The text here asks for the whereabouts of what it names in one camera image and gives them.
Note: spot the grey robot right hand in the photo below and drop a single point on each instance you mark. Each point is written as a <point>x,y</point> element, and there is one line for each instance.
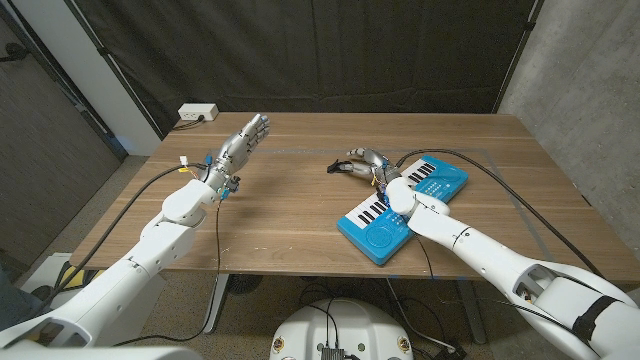
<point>380,167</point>

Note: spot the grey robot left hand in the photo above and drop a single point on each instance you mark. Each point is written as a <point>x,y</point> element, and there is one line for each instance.
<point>237,147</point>

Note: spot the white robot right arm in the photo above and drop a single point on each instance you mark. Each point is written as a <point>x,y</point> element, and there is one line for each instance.
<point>480,255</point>

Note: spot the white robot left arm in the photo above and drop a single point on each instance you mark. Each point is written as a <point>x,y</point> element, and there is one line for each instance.
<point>150,245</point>

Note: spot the blue toy keyboard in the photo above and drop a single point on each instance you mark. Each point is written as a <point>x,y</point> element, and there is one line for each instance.
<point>370,235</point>

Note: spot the white power strip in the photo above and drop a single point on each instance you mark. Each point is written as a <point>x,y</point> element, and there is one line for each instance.
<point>197,111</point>

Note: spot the black backdrop curtain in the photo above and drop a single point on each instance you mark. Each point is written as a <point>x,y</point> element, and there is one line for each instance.
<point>310,50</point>

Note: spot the round black floor object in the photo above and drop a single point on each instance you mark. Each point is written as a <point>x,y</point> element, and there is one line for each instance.
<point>245,283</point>

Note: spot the black backdrop stand pole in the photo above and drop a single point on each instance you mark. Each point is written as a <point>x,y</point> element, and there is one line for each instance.
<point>520,55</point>
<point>115,75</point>

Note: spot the white table leg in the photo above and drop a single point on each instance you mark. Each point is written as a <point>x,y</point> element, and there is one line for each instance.
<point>472,315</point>
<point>216,300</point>

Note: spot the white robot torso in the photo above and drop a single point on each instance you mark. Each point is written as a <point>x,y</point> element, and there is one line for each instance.
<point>350,325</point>

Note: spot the black power adapter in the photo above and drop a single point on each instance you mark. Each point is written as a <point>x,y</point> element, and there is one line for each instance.
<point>450,351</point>

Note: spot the yellow floor object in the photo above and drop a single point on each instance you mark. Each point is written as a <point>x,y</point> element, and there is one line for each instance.
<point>80,279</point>

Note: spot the person in blue jeans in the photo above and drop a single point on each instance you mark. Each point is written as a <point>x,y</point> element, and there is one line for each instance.
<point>12,305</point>

